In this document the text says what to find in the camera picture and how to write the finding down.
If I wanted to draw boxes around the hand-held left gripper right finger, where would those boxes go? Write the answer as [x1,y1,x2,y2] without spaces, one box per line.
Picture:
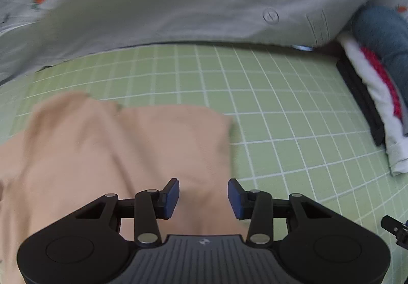
[227,179,332,245]

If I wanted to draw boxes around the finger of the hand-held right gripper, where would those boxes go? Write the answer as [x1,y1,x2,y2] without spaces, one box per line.
[381,215,408,251]

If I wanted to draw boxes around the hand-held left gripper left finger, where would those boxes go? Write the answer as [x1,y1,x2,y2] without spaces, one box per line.
[76,178,180,246]

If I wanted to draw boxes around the peach garment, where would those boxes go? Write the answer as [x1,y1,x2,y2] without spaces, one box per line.
[0,91,252,284]

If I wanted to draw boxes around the green grid cutting mat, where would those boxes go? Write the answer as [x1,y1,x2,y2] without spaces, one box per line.
[0,43,408,284]

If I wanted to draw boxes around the white folded garment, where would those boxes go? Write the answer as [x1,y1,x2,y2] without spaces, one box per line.
[337,32,408,177]

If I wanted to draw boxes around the red folded garment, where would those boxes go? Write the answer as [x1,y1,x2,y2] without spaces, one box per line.
[360,46,404,119]

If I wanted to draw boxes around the dark blue folded garment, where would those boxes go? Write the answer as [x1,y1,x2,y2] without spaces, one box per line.
[351,5,408,104]

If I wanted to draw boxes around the grey carrot print curtain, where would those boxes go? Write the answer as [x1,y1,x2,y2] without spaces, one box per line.
[0,0,408,84]

